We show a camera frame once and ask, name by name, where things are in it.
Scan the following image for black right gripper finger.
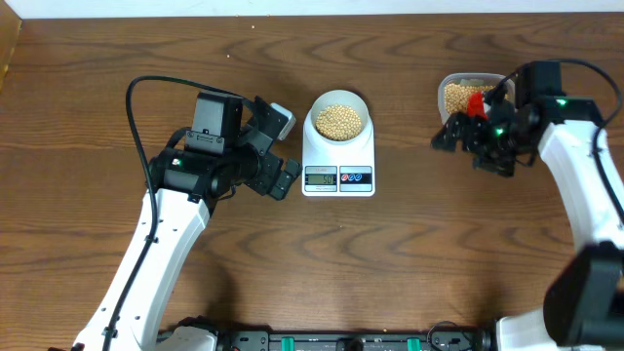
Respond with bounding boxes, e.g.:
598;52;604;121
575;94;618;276
473;157;515;177
430;113;472;151

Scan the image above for red plastic measuring scoop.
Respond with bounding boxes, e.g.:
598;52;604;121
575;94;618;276
466;92;488;119

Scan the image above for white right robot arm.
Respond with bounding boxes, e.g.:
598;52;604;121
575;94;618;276
431;58;623;350

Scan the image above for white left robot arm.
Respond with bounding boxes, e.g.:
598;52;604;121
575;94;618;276
72;91;301;351

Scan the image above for white digital kitchen scale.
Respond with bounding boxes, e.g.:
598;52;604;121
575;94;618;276
301;112;375;197

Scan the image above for soybeans in bowl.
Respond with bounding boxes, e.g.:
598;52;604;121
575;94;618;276
315;104;364;141

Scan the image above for white round bowl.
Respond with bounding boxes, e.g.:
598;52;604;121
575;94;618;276
309;90;372;143

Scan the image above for pile of soybeans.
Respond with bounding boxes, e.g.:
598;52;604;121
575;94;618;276
443;83;493;114

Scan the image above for clear plastic food container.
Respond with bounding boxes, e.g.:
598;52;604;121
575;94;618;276
438;73;504;125

